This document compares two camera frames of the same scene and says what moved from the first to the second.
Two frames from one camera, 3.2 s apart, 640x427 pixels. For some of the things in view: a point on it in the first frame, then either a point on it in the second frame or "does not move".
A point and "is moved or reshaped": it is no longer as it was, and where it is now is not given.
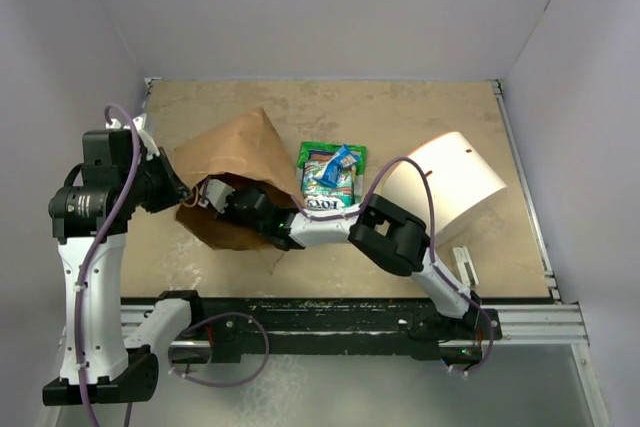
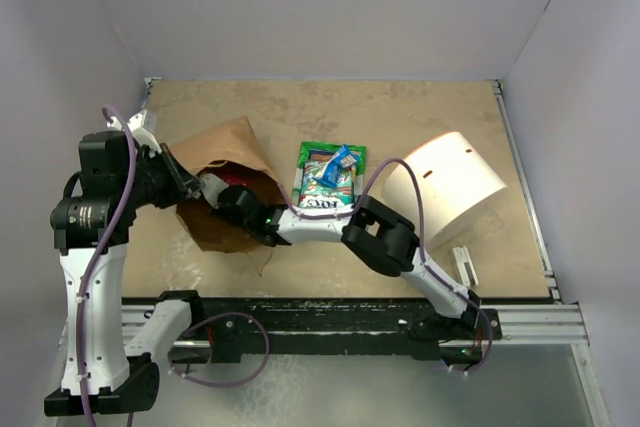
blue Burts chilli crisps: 344,158 does not move
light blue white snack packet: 314,189 -> 343,158
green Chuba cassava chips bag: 307,146 does not move
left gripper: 175,191 does not move
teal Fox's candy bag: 319,195 does not move
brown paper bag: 246,152 is moved or reshaped
